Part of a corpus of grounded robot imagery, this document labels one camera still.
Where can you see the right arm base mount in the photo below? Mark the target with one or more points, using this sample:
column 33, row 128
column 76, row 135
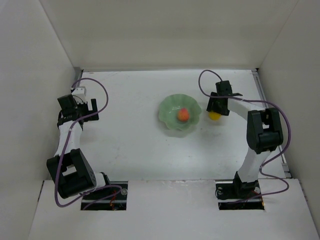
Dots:
column 229, row 198

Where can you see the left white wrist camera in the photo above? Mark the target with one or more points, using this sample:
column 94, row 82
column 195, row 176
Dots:
column 79, row 92

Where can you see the red orange fake peach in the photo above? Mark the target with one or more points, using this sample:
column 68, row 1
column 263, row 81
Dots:
column 183, row 115

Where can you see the green wavy fruit bowl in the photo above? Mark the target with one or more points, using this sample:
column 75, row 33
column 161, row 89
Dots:
column 170, row 106

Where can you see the yellow fake pear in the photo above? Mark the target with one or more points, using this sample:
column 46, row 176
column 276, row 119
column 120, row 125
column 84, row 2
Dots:
column 214, row 116

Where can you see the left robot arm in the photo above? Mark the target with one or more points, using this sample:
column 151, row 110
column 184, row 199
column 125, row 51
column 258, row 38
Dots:
column 76, row 175

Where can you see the aluminium table rail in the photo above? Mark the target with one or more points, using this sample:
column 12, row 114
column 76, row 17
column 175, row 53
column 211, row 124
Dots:
column 78, row 75
column 272, row 119

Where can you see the right aluminium table rail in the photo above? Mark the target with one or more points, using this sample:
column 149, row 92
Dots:
column 272, row 119

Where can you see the left aluminium table rail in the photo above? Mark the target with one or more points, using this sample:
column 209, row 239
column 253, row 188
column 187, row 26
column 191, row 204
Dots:
column 78, row 75

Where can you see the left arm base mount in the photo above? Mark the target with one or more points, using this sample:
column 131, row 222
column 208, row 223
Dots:
column 108, row 199

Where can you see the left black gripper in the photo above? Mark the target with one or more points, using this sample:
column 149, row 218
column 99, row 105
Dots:
column 88, row 111

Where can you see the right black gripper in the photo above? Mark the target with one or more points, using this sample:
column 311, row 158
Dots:
column 215, row 105

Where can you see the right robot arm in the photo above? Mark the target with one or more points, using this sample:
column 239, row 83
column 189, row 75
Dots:
column 263, row 135

